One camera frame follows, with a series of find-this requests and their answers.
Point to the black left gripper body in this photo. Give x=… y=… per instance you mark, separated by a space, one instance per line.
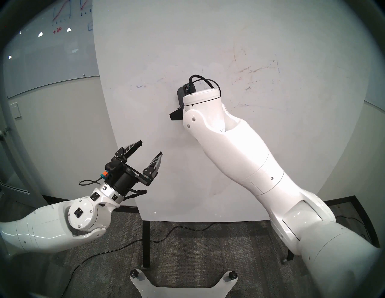
x=126 y=180

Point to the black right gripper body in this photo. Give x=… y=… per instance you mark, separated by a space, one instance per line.
x=176 y=115

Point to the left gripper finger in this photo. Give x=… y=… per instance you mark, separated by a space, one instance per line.
x=126 y=150
x=152 y=166

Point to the grey whiteboard eraser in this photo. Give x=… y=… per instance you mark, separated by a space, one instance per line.
x=180 y=94

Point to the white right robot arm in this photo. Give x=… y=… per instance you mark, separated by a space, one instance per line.
x=255 y=168

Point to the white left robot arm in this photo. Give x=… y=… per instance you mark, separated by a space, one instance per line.
x=45 y=228

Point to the black whiteboard stand leg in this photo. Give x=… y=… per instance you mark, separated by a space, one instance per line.
x=288 y=256
x=146 y=243

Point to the large white freestanding whiteboard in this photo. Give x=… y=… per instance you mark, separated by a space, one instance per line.
x=285 y=120

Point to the black base knob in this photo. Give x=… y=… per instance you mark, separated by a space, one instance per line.
x=232 y=275
x=135 y=274

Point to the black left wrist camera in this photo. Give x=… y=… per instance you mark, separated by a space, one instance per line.
x=112 y=168

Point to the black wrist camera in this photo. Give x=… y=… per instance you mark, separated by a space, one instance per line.
x=112 y=168
x=190 y=88

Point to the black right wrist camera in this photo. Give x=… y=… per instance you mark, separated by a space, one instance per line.
x=190 y=88

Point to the black wall baseboard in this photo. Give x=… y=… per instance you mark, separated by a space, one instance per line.
x=340 y=201
x=84 y=202

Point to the glass door with grey frame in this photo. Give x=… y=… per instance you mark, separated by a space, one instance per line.
x=27 y=180

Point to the white wall light switch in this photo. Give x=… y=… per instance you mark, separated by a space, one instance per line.
x=15 y=110

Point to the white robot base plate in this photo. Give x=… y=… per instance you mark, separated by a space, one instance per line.
x=183 y=291

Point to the wall glass board with graphs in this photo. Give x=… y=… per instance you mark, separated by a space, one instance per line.
x=45 y=54

